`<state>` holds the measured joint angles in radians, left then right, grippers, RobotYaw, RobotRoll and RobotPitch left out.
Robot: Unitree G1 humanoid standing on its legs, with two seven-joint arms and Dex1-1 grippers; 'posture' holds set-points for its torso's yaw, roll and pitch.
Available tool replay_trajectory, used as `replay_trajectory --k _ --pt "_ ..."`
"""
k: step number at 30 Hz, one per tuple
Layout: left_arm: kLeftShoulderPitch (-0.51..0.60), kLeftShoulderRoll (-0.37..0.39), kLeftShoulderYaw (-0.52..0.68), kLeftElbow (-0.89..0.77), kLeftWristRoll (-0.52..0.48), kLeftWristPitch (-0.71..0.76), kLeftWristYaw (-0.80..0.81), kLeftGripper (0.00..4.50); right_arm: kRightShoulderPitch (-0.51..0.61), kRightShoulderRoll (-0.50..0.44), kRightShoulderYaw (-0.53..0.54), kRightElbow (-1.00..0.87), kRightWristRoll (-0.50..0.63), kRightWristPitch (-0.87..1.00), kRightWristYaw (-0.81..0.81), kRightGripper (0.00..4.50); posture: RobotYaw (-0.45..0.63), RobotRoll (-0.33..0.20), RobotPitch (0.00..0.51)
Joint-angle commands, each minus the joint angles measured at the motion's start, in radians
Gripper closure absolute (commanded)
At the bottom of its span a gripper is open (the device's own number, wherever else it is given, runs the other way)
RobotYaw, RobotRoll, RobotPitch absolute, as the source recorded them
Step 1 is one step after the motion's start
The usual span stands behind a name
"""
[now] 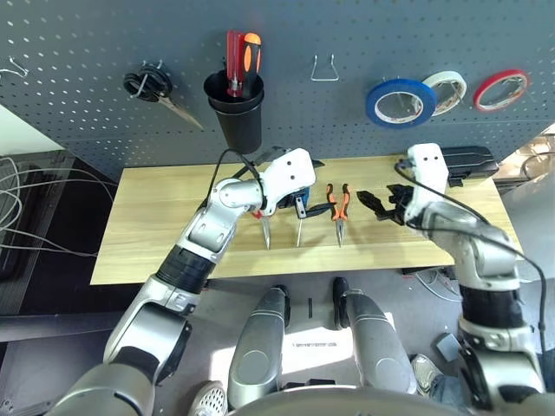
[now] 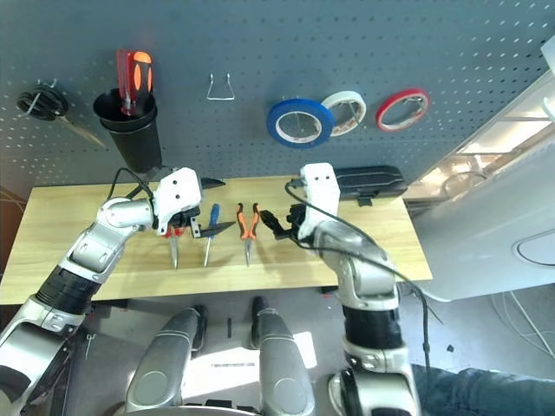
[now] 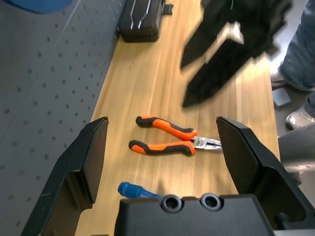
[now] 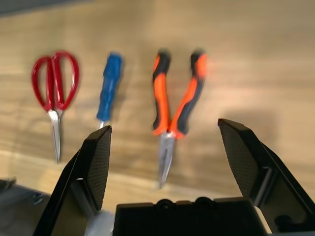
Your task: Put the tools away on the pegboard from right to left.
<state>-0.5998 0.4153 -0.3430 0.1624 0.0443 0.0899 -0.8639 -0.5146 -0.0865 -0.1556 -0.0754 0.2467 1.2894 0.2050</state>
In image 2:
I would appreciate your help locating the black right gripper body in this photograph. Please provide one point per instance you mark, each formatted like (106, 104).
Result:
(295, 221)

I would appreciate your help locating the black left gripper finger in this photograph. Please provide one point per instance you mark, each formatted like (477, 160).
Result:
(212, 183)
(217, 228)

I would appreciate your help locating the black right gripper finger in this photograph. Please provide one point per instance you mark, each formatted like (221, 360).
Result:
(274, 220)
(282, 235)

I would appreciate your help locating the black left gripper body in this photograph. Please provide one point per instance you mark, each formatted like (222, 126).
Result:
(186, 216)

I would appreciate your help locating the orange black needle-nose pliers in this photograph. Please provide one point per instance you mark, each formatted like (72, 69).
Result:
(247, 234)

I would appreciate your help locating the blue tape roll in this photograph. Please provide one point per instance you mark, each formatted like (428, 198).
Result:
(299, 103)

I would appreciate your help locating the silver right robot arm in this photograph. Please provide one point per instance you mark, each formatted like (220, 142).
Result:
(368, 277)

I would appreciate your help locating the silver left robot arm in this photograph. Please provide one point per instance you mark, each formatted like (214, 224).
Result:
(86, 251)

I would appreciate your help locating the grey metal pegboard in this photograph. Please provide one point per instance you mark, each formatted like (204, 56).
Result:
(260, 43)

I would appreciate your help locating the black plastic cup holder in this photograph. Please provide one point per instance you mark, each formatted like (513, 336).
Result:
(134, 151)

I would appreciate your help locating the black plastic tool case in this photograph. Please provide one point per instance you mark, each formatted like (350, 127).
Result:
(373, 182)

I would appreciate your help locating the silver right robot leg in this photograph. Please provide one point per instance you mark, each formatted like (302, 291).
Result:
(282, 359)

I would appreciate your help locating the silver robot leg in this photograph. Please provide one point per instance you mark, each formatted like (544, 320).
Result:
(282, 359)
(165, 359)

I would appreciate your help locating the white tape roll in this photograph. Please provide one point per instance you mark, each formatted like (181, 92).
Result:
(347, 94)

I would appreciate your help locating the silver left robot leg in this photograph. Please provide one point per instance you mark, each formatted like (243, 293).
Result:
(165, 359)

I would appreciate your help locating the red tape roll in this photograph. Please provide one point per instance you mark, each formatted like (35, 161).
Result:
(401, 92)

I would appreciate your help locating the silver robot torso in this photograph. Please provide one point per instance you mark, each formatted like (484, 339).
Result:
(195, 411)

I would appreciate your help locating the blue jeans leg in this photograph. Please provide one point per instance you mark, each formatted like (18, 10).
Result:
(477, 390)

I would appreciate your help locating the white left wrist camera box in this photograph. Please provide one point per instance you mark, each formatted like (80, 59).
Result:
(178, 195)

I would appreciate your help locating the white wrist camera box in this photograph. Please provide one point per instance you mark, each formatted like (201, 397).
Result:
(178, 195)
(321, 195)

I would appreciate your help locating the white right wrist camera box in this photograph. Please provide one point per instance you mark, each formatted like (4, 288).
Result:
(321, 195)

